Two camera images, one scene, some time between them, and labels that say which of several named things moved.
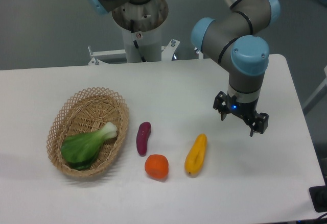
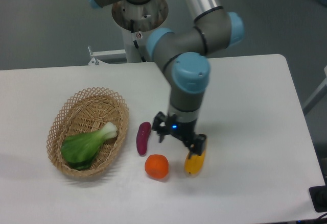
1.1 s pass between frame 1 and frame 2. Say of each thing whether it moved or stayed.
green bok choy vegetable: stayed
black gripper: moved
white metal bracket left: stayed
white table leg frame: stayed
